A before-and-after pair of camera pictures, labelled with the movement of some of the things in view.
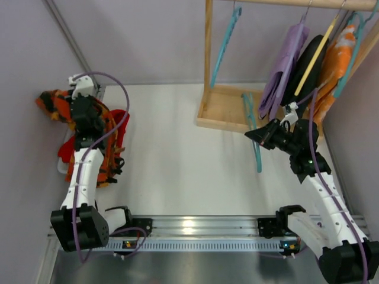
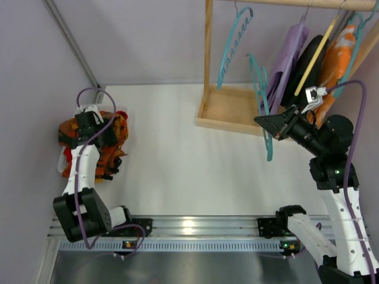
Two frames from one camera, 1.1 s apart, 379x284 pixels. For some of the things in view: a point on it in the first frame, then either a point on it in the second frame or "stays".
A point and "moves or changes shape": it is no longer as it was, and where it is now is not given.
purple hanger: (293, 51) stays
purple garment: (280, 69) stays
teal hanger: (237, 12) to (222, 73)
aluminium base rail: (223, 233) stays
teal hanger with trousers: (249, 101) to (262, 90)
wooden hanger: (317, 53) stays
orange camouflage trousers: (57, 104) moves or changes shape
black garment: (299, 68) stays
